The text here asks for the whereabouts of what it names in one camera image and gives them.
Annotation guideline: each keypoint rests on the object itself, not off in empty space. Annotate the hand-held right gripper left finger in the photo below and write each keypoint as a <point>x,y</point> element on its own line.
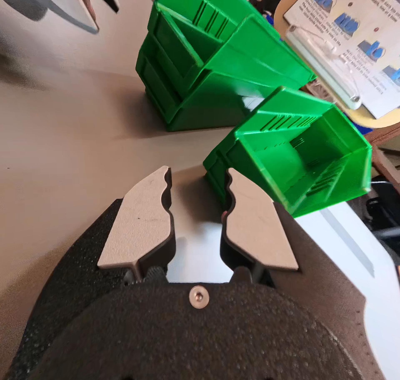
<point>137,230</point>

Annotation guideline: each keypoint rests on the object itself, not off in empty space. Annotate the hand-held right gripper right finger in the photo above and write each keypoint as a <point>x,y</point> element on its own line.
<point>259,233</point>

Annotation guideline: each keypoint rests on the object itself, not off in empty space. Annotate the grey desk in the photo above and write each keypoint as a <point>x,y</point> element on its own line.
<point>78,120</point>

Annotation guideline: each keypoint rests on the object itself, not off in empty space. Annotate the wooden document stand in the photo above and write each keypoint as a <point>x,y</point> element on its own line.
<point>372,122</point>

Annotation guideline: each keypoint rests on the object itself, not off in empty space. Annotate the white printed instruction sheet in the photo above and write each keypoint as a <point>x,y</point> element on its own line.
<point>359,27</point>

